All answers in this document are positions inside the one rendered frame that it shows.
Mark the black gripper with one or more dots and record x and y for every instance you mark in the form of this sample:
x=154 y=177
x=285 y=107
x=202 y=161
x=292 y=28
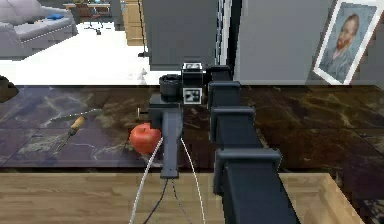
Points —
x=171 y=140

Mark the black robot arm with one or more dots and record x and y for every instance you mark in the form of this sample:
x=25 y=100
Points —
x=246 y=186

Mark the red apple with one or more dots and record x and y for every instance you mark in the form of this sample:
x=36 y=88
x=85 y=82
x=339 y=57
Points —
x=145 y=138

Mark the grey metal butter knife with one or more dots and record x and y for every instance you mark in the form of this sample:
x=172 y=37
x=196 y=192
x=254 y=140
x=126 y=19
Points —
x=75 y=115

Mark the grey fridge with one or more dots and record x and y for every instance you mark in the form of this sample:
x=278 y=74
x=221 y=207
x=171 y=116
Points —
x=180 y=33

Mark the light wooden cupboard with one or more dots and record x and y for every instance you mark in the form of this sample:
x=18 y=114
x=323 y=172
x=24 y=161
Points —
x=133 y=23

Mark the dark round pan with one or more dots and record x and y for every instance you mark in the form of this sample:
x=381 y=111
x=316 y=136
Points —
x=6 y=89

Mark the wooden dining table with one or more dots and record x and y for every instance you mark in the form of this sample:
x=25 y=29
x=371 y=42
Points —
x=86 y=5

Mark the blue cushion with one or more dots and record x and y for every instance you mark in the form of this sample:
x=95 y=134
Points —
x=55 y=16

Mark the grey sofa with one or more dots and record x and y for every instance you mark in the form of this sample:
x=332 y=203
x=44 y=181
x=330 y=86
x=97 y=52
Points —
x=30 y=31

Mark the framed portrait painting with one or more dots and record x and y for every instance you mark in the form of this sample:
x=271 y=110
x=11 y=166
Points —
x=346 y=40

